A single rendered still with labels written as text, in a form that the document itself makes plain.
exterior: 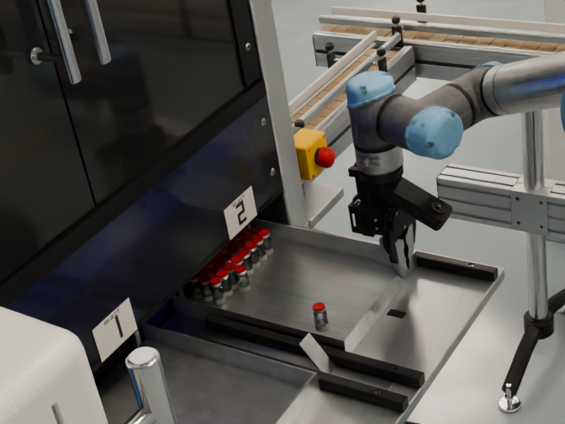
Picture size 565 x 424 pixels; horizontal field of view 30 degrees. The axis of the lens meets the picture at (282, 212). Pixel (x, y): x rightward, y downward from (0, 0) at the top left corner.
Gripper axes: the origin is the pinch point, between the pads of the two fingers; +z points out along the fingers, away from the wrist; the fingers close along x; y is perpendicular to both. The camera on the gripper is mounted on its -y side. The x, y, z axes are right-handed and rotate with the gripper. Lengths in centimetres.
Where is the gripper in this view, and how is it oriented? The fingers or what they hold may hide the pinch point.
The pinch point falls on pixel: (406, 271)
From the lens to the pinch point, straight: 178.4
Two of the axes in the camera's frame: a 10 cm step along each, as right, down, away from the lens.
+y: -8.3, -1.5, 5.3
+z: 1.7, 8.4, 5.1
